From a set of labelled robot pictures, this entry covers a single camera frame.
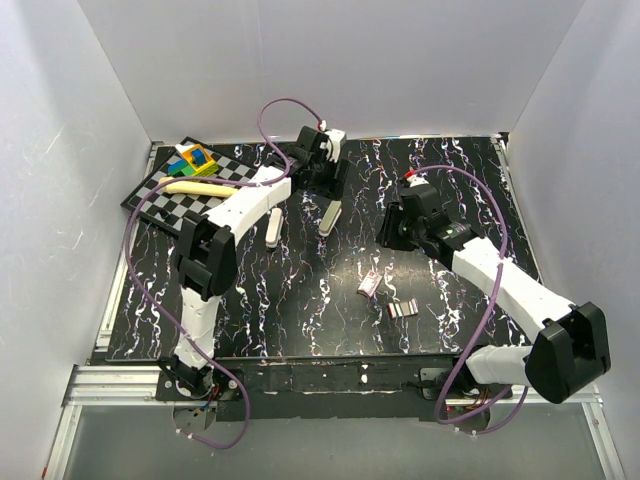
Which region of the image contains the grey beige stapler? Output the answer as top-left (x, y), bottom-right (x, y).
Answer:
top-left (318, 200), bottom-right (342, 238)

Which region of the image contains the white stapler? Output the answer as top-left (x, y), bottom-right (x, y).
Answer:
top-left (265, 207), bottom-right (283, 249)

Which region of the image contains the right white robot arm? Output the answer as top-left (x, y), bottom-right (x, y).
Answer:
top-left (376, 177), bottom-right (611, 404)

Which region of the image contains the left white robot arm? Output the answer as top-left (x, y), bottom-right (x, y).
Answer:
top-left (160, 127), bottom-right (349, 400)

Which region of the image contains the white red staple box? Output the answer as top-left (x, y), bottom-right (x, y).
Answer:
top-left (357, 271), bottom-right (383, 298)

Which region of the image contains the colourful toy block stack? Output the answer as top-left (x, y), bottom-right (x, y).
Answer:
top-left (168, 143), bottom-right (219, 178)

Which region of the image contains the wooden cylinder peg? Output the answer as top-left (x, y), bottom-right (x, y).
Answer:
top-left (159, 177), bottom-right (237, 199)

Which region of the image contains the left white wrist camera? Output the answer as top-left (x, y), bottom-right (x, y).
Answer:
top-left (321, 129), bottom-right (346, 163)

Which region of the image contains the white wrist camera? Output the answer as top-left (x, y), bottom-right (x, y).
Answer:
top-left (321, 129), bottom-right (346, 163)
top-left (400, 170), bottom-right (431, 202)

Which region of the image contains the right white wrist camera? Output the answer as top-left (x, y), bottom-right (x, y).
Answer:
top-left (400, 170), bottom-right (431, 202)

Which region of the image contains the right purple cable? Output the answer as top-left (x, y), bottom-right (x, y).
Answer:
top-left (407, 164), bottom-right (529, 440)

